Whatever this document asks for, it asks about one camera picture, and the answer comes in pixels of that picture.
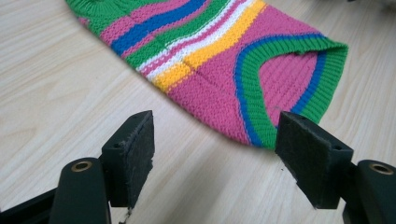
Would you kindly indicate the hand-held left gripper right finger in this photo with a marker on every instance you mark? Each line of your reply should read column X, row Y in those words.
column 314, row 158

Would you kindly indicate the striped knitted pet sweater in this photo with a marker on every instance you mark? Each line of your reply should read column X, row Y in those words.
column 218, row 71

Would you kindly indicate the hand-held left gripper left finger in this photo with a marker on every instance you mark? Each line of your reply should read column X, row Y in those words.
column 132, row 155

